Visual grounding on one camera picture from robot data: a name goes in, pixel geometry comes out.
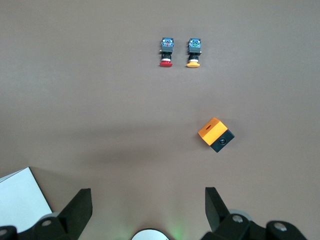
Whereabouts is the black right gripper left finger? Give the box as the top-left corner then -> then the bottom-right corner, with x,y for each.
0,188 -> 93,240

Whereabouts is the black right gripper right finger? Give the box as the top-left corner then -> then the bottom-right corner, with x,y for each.
199,186 -> 311,240

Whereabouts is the white drawer cabinet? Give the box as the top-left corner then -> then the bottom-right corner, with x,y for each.
0,167 -> 53,233

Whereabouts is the orange and black button box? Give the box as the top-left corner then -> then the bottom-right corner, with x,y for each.
197,117 -> 236,154

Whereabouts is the yellow mushroom push button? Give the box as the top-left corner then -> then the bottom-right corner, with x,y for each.
186,37 -> 202,69

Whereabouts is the red mushroom push button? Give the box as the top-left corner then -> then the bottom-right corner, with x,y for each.
158,37 -> 174,68

